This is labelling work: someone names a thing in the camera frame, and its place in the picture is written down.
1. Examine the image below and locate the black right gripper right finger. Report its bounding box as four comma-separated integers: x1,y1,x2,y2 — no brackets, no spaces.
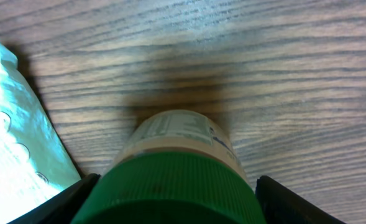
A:
255,175,345,224

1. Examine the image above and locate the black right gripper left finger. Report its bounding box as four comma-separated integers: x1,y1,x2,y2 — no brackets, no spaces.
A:
9,173,101,224

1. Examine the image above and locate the teal plastic packet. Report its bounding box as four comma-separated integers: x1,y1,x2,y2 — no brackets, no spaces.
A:
0,43,81,223

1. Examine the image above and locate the green lid jar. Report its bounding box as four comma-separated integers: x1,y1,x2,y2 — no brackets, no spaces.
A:
73,110,265,223

